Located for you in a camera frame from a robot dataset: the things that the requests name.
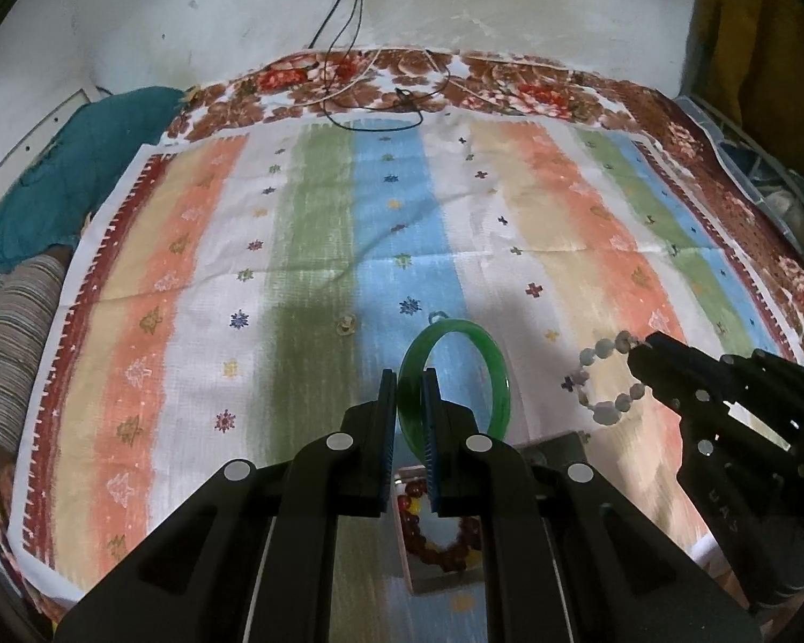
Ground white shell bead bracelet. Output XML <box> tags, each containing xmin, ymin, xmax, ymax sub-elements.
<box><xmin>572</xmin><ymin>330</ymin><xmax>648</xmax><ymax>427</ymax></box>

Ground dark red bead bracelet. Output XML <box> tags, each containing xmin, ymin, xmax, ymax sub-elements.
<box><xmin>394</xmin><ymin>477</ymin><xmax>483</xmax><ymax>573</ymax></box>

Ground green jade bangle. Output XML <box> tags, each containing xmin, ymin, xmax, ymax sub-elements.
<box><xmin>396</xmin><ymin>318</ymin><xmax>511</xmax><ymax>461</ymax></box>

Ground metal jewelry tin box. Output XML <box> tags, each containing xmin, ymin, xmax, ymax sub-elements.
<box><xmin>392</xmin><ymin>465</ymin><xmax>483</xmax><ymax>595</ymax></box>

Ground floral red brown bedsheet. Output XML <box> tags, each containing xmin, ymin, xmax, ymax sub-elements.
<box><xmin>0</xmin><ymin>48</ymin><xmax>804</xmax><ymax>621</ymax></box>

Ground striped colourful woven cloth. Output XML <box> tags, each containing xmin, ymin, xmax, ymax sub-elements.
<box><xmin>8</xmin><ymin>113</ymin><xmax>804</xmax><ymax>604</ymax></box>

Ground yellow brown hanging cloth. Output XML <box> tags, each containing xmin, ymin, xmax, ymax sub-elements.
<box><xmin>682</xmin><ymin>0</ymin><xmax>804</xmax><ymax>174</ymax></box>

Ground grey striped pillow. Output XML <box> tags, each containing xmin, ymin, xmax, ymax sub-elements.
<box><xmin>0</xmin><ymin>247</ymin><xmax>72</xmax><ymax>467</ymax></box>

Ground teal pillow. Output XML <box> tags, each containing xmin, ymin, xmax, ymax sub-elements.
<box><xmin>0</xmin><ymin>86</ymin><xmax>184</xmax><ymax>273</ymax></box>

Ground black cable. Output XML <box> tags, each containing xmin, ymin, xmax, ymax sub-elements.
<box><xmin>307</xmin><ymin>0</ymin><xmax>452</xmax><ymax>132</ymax></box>

